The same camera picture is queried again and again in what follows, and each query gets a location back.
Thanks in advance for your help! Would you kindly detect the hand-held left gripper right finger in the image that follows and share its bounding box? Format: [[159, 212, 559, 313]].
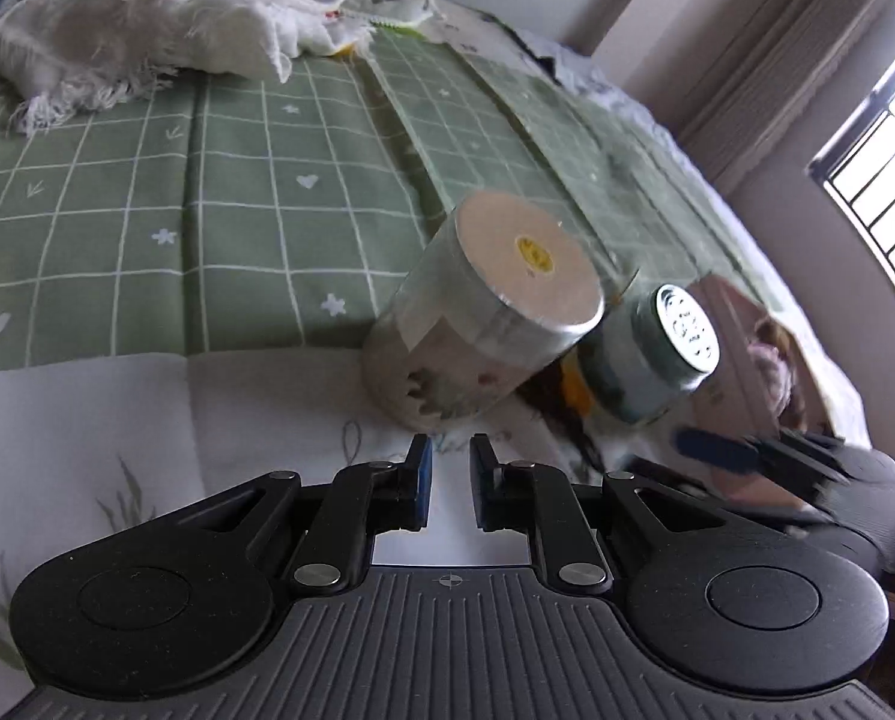
[[468, 433, 719, 595]]

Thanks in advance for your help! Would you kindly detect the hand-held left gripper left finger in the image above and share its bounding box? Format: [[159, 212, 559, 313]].
[[177, 433, 435, 597]]

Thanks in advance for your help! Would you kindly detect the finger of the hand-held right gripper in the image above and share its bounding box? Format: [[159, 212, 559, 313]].
[[676, 426, 854, 487]]

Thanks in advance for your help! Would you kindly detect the pink cardboard box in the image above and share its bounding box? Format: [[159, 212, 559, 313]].
[[698, 274, 857, 503]]

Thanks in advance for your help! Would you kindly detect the brown and pink plush toy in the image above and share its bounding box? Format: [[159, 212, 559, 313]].
[[746, 317, 807, 425]]

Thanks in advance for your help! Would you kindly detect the green-lidded jar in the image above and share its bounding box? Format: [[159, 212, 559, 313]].
[[578, 283, 720, 425]]

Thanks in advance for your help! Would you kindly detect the silver lidded canister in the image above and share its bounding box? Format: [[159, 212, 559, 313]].
[[362, 191, 607, 434]]

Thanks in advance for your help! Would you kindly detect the black window grille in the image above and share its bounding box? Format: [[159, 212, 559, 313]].
[[807, 41, 895, 350]]

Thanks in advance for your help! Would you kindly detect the green checked quilt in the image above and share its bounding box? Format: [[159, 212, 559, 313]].
[[0, 0, 869, 691]]

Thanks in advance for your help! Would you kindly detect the white curtain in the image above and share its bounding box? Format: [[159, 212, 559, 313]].
[[676, 0, 895, 192]]

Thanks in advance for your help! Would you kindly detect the white fringed cloth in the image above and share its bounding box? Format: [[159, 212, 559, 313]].
[[0, 0, 377, 137]]

